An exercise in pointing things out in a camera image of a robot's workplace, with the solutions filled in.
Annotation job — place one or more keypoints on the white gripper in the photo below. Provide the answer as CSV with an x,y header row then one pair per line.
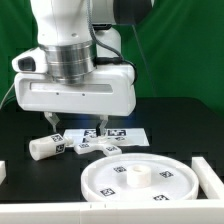
x,y
108,90

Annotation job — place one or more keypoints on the white round table top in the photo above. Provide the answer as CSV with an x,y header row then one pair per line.
x,y
138,177

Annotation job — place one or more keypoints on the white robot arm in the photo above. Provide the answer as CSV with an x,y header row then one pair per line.
x,y
78,66

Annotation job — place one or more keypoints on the white marker sheet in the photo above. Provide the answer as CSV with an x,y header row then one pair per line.
x,y
134,136

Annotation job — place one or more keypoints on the white block at left edge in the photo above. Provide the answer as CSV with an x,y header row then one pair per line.
x,y
2,171

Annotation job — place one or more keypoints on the white L-shaped fence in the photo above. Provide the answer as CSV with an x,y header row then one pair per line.
x,y
209,210

